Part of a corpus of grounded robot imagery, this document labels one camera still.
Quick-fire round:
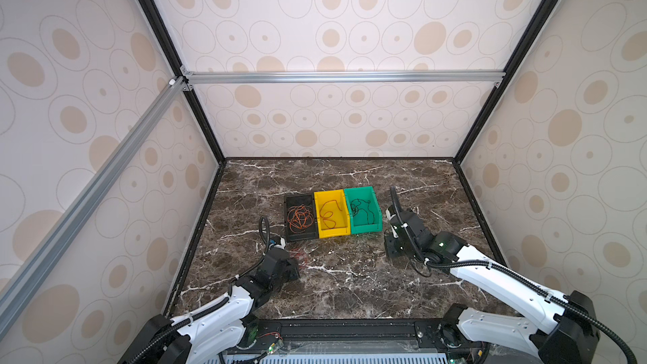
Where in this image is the black cable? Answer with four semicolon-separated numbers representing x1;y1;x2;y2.
349;196;379;226
406;254;434;279

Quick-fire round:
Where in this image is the orange cable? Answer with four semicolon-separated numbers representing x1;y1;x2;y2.
286;203;314;231

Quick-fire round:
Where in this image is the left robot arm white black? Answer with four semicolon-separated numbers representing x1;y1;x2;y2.
119;217;299;363

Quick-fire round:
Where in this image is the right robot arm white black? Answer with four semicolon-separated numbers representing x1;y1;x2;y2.
385;203;637;363

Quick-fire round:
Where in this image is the green plastic bin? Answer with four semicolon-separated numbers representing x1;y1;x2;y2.
344;186;382;234

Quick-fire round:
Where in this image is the black plastic bin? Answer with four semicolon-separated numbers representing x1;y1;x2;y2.
283;193;319;243

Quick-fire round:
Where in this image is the yellow plastic bin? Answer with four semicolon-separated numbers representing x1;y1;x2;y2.
313;190;351;239

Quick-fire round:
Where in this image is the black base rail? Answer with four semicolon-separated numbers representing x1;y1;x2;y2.
132;317;567;364

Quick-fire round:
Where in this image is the horizontal aluminium frame bar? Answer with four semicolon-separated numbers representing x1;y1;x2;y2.
186;69;505;84

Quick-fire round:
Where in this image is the left aluminium frame bar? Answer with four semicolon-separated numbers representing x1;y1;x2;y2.
1;76;187;337

